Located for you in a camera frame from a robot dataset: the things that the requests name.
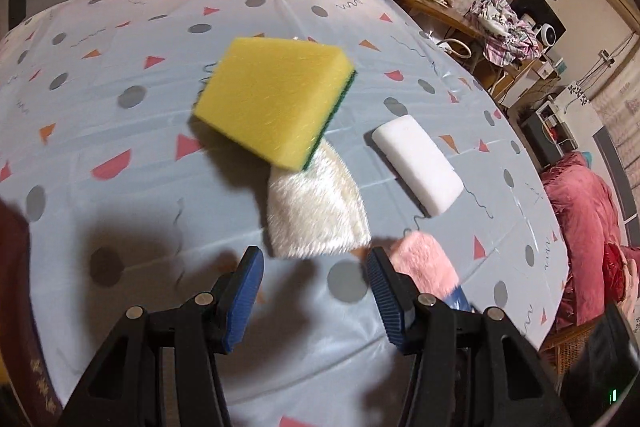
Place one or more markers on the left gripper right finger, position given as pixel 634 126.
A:
pixel 391 297

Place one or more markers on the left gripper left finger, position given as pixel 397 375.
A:
pixel 237 300

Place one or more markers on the white plastic tube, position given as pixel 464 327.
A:
pixel 419 163

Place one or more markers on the yellow green scrub sponge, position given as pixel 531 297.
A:
pixel 276 97

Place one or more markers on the pink rolled towel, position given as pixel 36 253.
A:
pixel 421 257

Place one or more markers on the white rolled cloth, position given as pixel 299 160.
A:
pixel 317 211

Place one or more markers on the wicker chair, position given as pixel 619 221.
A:
pixel 562 349

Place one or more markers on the patterned plastic tablecloth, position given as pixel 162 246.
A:
pixel 130 201

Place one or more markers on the pink blanket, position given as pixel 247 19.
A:
pixel 601 268

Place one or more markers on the wooden side table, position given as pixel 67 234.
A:
pixel 498 81

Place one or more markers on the pile of striped clothes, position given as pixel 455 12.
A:
pixel 507 38

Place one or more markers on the white round fan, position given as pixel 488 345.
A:
pixel 546 35

